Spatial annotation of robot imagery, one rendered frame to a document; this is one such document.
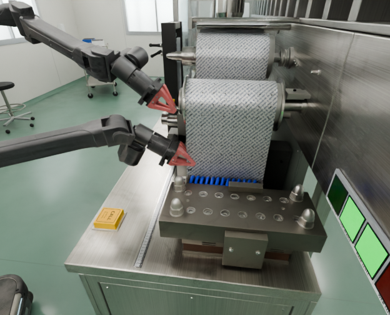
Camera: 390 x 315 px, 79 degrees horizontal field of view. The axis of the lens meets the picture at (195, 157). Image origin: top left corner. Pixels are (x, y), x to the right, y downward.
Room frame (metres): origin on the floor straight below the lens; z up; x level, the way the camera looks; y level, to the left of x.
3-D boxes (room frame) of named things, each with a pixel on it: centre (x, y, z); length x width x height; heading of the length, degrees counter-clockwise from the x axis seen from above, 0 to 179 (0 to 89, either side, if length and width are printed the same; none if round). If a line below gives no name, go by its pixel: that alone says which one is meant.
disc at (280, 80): (0.64, -0.23, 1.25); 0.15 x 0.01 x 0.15; 173
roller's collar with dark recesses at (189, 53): (0.92, 0.01, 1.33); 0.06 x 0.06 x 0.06; 83
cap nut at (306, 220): (0.41, -0.27, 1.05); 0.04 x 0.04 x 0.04
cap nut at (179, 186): (0.54, 0.05, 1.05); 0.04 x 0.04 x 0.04
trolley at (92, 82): (5.12, 1.98, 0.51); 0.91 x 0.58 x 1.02; 17
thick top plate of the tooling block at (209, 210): (0.47, -0.12, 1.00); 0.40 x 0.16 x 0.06; 83
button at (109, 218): (0.54, 0.27, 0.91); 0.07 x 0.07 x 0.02; 83
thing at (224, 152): (0.59, -0.09, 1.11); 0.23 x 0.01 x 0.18; 83
